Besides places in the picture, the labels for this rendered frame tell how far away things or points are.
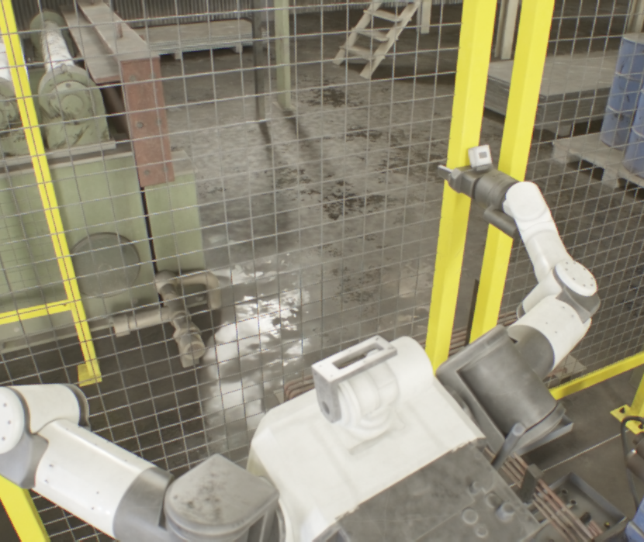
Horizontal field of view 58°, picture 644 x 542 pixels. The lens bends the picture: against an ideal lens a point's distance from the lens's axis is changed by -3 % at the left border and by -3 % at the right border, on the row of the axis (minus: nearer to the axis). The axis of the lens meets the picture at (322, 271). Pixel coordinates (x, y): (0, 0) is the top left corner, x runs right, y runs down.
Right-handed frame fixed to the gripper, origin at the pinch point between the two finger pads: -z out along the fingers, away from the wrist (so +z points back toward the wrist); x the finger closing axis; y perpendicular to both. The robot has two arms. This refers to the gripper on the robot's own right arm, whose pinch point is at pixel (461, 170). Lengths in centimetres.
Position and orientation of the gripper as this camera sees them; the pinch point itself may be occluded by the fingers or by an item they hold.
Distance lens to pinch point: 145.0
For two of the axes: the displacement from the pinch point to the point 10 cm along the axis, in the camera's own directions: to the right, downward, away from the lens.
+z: 4.2, 4.8, -7.7
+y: 0.0, 8.5, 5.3
